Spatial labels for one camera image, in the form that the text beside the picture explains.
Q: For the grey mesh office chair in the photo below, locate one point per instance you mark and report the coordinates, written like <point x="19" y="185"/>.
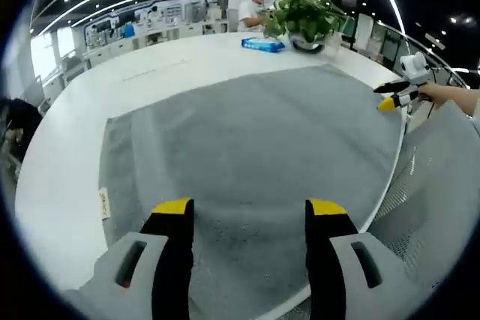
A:
<point x="431" y="185"/>

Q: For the clear glass vase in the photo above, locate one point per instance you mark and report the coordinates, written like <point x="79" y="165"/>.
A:
<point x="333" y="46"/>

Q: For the grey black plant pot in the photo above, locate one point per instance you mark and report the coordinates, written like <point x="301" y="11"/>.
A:
<point x="305" y="47"/>

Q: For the green leafy plant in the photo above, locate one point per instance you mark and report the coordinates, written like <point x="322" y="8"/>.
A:
<point x="307" y="16"/>

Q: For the blue wet wipes packet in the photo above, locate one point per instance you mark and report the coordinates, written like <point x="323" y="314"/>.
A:
<point x="262" y="44"/>

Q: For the grey towel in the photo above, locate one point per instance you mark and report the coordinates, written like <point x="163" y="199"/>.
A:
<point x="255" y="140"/>

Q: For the blue storage box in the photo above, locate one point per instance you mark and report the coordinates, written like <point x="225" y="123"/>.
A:
<point x="129" y="30"/>

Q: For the person's right hand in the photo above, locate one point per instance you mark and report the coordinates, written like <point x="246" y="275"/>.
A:
<point x="435" y="93"/>

